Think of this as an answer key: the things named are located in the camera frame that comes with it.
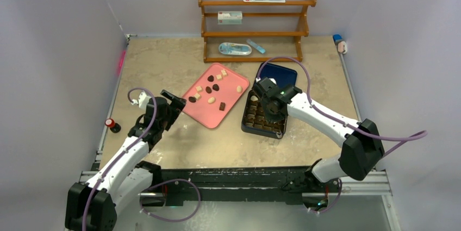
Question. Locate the white green small box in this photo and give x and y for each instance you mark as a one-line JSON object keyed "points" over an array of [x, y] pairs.
{"points": [[229, 17]]}

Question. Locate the dark oval chocolate piece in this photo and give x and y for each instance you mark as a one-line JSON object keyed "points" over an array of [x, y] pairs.
{"points": [[192, 99]]}

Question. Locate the blue chocolate tin box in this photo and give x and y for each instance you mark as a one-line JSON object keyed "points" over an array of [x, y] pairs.
{"points": [[254, 121]]}

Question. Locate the pink plastic tray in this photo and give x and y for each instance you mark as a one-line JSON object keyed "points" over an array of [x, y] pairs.
{"points": [[208, 114]]}

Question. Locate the dark rectangular chocolate piece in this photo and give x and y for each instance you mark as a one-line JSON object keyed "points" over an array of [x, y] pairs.
{"points": [[222, 106]]}

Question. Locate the white heart chocolate in box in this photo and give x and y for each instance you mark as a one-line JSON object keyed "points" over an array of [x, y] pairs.
{"points": [[254, 98]]}

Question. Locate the wooden shelf rack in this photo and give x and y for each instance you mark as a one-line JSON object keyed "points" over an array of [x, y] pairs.
{"points": [[271, 20]]}

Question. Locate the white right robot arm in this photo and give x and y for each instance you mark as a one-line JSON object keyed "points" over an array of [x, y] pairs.
{"points": [[360, 152]]}

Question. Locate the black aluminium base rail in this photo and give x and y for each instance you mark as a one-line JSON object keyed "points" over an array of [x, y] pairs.
{"points": [[254, 184]]}

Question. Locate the light blue small tube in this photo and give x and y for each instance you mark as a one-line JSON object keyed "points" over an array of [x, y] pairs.
{"points": [[259, 48]]}

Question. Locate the dark blue tin lid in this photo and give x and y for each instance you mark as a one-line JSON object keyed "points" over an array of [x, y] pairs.
{"points": [[282, 75]]}

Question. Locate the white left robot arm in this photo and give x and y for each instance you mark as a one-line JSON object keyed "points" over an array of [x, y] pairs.
{"points": [[96, 204]]}

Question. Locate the blue white corner device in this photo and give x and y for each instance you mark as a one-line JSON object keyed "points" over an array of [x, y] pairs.
{"points": [[340, 43]]}

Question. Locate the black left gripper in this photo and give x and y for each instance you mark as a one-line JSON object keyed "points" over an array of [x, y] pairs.
{"points": [[174, 108]]}

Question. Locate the light blue oval package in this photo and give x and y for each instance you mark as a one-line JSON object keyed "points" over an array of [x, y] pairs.
{"points": [[228, 48]]}

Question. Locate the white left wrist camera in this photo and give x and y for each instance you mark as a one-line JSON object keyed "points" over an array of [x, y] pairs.
{"points": [[142, 101]]}

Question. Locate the red black button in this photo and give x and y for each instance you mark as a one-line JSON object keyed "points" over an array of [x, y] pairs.
{"points": [[112, 125]]}

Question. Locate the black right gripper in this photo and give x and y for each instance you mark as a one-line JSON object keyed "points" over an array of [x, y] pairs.
{"points": [[262, 89]]}

